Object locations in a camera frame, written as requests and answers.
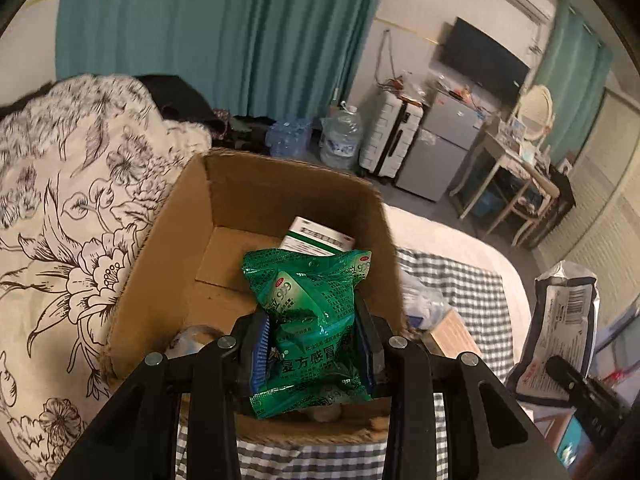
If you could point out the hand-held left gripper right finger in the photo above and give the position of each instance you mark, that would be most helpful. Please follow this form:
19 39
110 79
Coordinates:
369 360

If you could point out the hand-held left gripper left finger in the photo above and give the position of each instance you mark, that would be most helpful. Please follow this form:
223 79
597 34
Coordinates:
257 355

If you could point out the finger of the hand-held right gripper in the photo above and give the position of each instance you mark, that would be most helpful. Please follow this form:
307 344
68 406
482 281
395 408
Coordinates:
565 371

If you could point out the white black-edged pouch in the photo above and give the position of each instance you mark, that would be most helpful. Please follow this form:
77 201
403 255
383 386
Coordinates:
560 310

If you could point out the green medicine sachet bag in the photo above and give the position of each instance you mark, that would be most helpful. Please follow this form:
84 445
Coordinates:
310 320

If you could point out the green medicine box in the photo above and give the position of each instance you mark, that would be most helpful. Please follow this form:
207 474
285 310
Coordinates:
315 235

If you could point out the cardboard box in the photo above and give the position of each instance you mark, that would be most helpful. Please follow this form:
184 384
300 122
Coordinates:
250 200

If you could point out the clear plastic item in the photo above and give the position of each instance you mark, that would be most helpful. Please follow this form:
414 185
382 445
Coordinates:
192 340

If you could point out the clear plastic bag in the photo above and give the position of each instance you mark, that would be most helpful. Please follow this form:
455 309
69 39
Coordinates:
425 300

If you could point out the grey checked cloth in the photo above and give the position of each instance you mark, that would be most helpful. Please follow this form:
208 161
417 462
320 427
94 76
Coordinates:
470 290

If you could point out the cream louvred wardrobe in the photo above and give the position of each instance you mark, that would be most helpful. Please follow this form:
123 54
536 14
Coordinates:
610 200

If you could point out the light wooden chair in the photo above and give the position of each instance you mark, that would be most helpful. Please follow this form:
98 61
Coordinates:
537 185

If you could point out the cream vanity desk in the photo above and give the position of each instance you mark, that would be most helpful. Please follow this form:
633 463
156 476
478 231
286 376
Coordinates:
505 160

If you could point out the pack of water bottles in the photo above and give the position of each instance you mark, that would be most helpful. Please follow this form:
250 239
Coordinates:
290 137

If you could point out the white suitcase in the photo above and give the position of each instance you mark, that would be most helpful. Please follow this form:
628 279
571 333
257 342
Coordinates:
395 135

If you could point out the large water bottle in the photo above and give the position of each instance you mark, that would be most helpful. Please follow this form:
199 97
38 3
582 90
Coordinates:
342 135

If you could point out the grey fridge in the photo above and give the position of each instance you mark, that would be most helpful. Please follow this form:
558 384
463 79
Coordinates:
445 145

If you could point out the floral quilt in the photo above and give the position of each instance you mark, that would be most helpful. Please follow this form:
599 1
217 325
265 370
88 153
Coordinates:
75 210

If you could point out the oval cream mirror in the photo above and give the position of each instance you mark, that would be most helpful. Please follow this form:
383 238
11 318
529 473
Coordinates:
535 110

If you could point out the black clothing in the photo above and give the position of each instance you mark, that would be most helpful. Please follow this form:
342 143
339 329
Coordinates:
175 92

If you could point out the green curtain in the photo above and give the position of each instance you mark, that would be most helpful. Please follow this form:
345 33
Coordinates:
575 60
225 35

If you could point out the black television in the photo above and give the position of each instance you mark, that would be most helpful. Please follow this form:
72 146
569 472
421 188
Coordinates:
480 60

